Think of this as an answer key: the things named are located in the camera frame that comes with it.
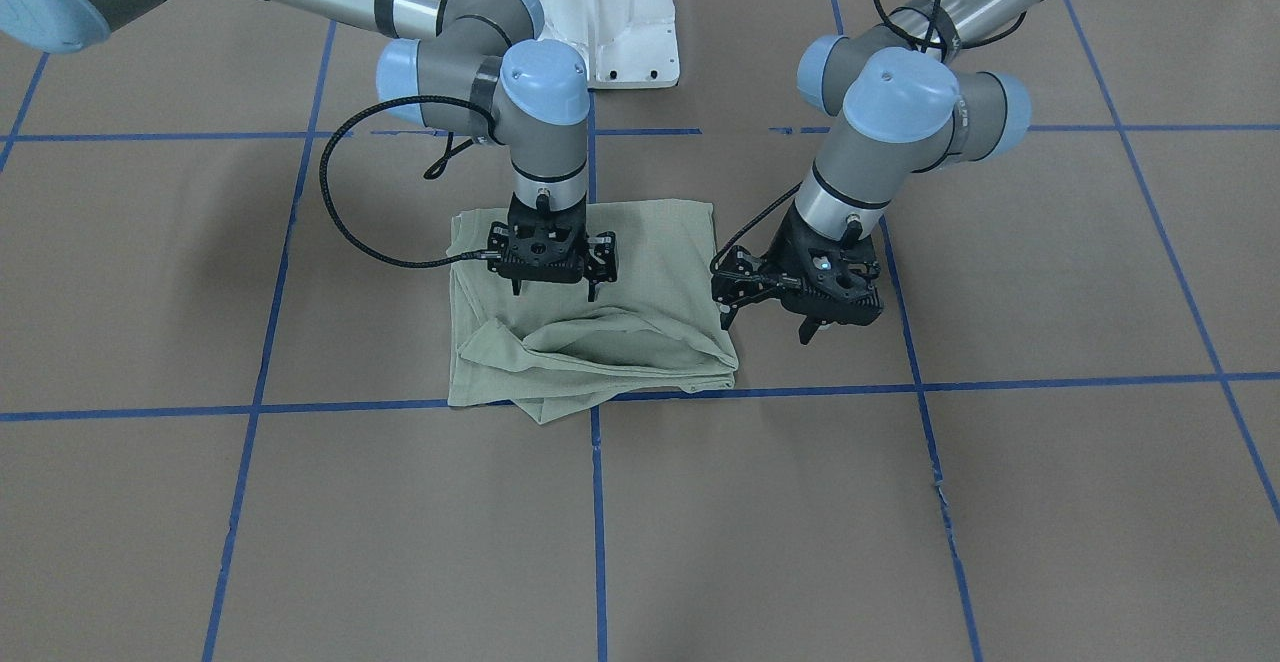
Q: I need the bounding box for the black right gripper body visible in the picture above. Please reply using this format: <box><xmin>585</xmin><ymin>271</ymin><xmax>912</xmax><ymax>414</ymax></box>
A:
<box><xmin>486</xmin><ymin>197</ymin><xmax>618</xmax><ymax>286</ymax></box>

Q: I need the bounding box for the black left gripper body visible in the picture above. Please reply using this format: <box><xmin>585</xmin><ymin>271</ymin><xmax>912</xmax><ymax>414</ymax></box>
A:
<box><xmin>710</xmin><ymin>207</ymin><xmax>884</xmax><ymax>327</ymax></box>

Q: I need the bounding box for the sage green long-sleeve shirt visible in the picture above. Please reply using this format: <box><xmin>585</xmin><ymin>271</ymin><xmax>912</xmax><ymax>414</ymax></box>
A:
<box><xmin>447</xmin><ymin>200</ymin><xmax>739</xmax><ymax>424</ymax></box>

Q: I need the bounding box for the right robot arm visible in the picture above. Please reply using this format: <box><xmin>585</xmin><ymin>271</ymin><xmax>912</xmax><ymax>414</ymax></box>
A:
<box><xmin>3</xmin><ymin>0</ymin><xmax>617</xmax><ymax>300</ymax></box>

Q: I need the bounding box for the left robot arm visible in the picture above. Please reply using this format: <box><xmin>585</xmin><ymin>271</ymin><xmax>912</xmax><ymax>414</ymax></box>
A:
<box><xmin>710</xmin><ymin>0</ymin><xmax>1044</xmax><ymax>343</ymax></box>

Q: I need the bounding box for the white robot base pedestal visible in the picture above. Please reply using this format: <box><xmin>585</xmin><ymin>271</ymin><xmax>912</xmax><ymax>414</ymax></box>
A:
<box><xmin>540</xmin><ymin>0</ymin><xmax>681</xmax><ymax>91</ymax></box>

